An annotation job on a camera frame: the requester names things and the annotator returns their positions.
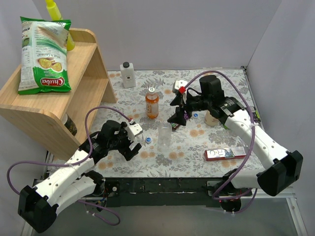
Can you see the orange soda bottle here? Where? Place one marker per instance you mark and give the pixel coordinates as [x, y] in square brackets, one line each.
[152, 100]

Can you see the dark jar under shelf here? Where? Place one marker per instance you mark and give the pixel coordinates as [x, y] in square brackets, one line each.
[69, 124]

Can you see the wooden shelf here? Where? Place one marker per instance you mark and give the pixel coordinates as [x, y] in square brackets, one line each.
[39, 115]

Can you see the cream lotion pump bottle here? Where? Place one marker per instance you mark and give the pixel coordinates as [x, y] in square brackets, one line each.
[210, 120]

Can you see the floral table mat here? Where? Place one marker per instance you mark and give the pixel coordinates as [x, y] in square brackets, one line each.
[185, 155]

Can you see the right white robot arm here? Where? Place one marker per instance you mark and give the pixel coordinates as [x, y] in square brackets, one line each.
[281, 168]

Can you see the green chips bag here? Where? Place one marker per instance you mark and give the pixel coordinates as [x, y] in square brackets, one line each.
[44, 56]

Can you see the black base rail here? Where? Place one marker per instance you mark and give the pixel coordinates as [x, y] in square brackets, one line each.
[157, 191]

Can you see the aluminium frame rail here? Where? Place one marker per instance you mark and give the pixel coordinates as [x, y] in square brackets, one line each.
[275, 216]

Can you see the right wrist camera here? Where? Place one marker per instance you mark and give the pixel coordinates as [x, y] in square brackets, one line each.
[179, 86]

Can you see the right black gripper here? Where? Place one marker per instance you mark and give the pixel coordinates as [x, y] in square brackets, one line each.
[183, 105]

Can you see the white square bottle black cap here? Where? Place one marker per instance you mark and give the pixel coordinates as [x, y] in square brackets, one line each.
[128, 75]

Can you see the black green box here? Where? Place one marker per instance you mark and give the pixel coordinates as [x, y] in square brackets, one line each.
[256, 115]

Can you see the clear bottle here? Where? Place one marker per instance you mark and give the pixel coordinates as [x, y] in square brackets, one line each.
[164, 134]

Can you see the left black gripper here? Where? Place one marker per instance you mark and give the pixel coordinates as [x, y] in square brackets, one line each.
[127, 148]

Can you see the red white toothpaste box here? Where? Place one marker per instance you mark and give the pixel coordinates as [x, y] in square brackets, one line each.
[230, 153]

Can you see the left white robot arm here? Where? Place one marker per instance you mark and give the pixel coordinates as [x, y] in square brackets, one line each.
[40, 205]

